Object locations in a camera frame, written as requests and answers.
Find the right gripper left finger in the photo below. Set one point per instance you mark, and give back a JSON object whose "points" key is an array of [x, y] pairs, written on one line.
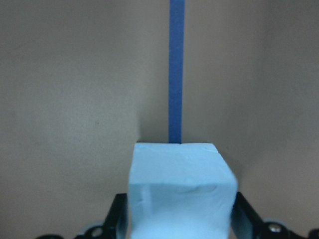
{"points": [[115, 225]]}

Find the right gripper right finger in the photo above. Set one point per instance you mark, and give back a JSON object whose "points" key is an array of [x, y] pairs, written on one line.
{"points": [[245, 222]]}

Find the light blue block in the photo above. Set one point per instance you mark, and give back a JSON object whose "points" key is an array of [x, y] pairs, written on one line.
{"points": [[180, 191]]}

